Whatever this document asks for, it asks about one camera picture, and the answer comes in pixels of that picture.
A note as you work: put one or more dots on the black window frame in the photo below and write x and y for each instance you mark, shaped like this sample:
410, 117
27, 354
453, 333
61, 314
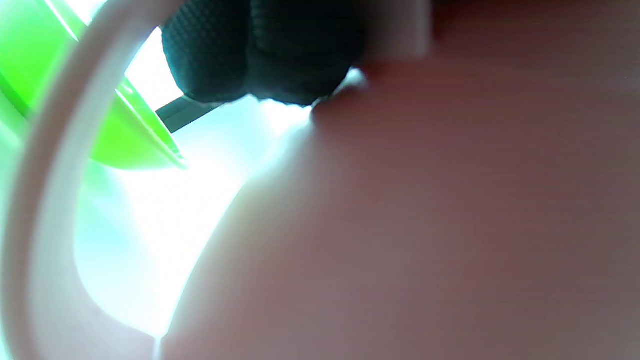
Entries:
180, 112

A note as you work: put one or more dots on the small green plastic bowl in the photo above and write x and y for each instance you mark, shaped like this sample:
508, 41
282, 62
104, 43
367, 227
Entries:
130, 142

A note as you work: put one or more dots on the person's left hand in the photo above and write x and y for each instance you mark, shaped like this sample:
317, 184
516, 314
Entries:
260, 50

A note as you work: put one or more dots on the pink plastic salad bowl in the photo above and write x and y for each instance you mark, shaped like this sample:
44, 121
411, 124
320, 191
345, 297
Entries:
400, 225

